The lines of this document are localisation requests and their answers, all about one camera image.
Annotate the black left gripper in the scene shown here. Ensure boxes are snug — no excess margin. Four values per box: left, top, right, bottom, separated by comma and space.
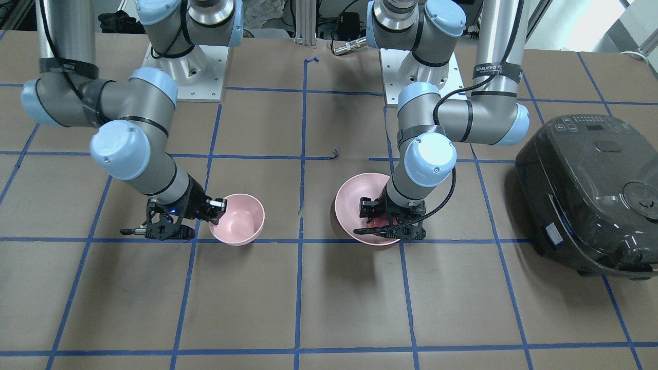
353, 191, 426, 241

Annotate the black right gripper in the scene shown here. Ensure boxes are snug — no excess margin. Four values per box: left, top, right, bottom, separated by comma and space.
120, 177, 228, 241

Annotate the pink bowl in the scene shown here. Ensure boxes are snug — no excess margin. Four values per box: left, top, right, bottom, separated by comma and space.
209, 194, 265, 246

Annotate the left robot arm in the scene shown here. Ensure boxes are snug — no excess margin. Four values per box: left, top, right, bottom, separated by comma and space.
354, 1, 529, 241

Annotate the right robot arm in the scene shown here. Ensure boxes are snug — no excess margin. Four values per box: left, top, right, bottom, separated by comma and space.
21, 1, 244, 241

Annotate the pink plate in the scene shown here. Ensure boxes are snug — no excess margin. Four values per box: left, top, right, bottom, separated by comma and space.
334, 173, 400, 246

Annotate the dark grey rice cooker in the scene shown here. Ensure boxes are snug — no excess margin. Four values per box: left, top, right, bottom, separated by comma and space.
516, 114, 657, 280

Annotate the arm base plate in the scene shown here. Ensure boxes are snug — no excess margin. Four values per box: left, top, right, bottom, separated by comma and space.
379, 49, 464, 104
142, 45, 232, 103

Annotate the aluminium frame post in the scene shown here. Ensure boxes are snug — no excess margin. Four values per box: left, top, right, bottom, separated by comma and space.
293, 0, 318, 48

